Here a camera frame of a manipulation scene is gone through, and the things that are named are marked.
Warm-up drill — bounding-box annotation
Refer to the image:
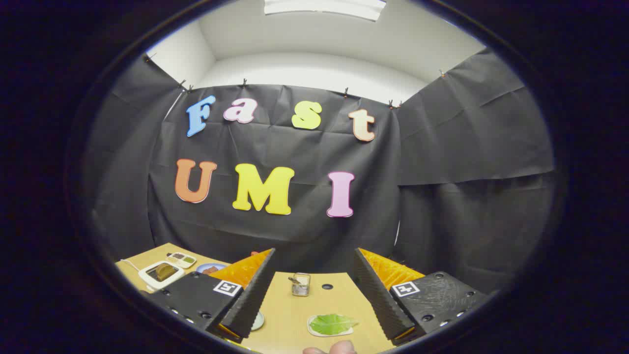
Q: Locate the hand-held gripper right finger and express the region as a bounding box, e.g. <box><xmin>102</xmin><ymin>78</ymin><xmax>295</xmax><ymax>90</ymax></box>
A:
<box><xmin>353</xmin><ymin>248</ymin><xmax>490</xmax><ymax>346</ymax></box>

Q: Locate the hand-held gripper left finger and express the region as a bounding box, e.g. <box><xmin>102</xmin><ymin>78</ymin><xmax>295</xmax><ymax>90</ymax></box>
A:
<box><xmin>146</xmin><ymin>248</ymin><xmax>277</xmax><ymax>344</ymax></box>

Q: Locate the green lettuce leaf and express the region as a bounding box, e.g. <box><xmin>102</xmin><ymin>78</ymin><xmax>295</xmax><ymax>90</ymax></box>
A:
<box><xmin>310</xmin><ymin>314</ymin><xmax>359</xmax><ymax>336</ymax></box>

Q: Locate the white square plate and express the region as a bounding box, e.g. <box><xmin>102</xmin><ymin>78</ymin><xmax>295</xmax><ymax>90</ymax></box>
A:
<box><xmin>307</xmin><ymin>314</ymin><xmax>355</xmax><ymax>337</ymax></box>

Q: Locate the white four-compartment condiment dish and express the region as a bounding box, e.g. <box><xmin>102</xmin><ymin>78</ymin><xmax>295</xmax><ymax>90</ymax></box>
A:
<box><xmin>166</xmin><ymin>252</ymin><xmax>197</xmax><ymax>269</ymax></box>

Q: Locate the white toaster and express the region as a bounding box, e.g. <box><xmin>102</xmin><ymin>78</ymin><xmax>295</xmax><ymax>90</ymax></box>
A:
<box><xmin>139</xmin><ymin>261</ymin><xmax>185</xmax><ymax>291</ymax></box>

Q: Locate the ceiling light panel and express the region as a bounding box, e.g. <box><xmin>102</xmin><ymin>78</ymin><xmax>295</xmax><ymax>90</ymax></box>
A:
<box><xmin>264</xmin><ymin>0</ymin><xmax>387</xmax><ymax>22</ymax></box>

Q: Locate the metal wire basket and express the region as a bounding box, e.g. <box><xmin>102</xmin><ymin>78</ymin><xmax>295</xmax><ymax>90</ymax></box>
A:
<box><xmin>291</xmin><ymin>273</ymin><xmax>311</xmax><ymax>297</ymax></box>

